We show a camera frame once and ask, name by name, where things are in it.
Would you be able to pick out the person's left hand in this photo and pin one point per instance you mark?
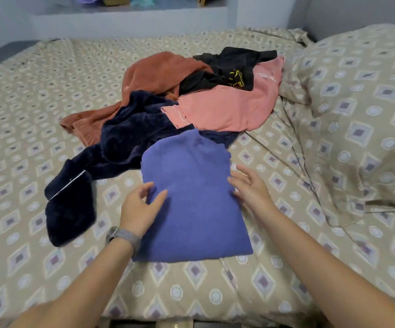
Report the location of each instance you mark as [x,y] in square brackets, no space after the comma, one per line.
[139,211]

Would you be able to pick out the person's right hand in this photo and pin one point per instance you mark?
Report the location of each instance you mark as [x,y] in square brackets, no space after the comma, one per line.
[252,188]

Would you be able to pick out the purple-blue garment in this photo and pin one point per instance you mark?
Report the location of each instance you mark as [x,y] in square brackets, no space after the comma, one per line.
[190,194]

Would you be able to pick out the navy velvet garment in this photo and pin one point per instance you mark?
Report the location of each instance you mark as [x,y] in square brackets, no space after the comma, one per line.
[126,129]

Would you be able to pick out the pink shirt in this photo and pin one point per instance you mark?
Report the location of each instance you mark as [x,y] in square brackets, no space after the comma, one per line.
[228,106]

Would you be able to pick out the black garment yellow print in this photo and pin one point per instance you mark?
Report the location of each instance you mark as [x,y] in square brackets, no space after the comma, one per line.
[228,68]

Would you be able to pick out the rust brown garment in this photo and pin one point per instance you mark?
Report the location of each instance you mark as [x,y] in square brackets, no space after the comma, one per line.
[149,78]

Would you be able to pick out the bed with patterned beige sheet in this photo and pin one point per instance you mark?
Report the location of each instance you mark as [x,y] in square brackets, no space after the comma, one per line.
[20,99]

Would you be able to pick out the person's right forearm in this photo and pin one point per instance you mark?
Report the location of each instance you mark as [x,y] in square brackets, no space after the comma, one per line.
[334,270]

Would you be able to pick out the person's left forearm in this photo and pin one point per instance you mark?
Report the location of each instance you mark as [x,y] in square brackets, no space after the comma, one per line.
[74,290]

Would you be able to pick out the grey band wristwatch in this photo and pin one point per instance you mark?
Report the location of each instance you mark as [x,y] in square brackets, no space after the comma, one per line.
[123,235]

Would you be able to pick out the patterned beige pillow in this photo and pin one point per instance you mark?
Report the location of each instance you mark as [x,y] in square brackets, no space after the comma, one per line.
[361,106]

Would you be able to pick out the grey upholstered headboard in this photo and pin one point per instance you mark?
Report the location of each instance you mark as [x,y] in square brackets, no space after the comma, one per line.
[361,13]

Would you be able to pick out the teal small item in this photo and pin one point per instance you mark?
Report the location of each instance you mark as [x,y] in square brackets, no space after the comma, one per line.
[143,0]

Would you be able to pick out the small wooden box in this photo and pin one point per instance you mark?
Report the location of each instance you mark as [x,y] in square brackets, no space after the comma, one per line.
[117,0]

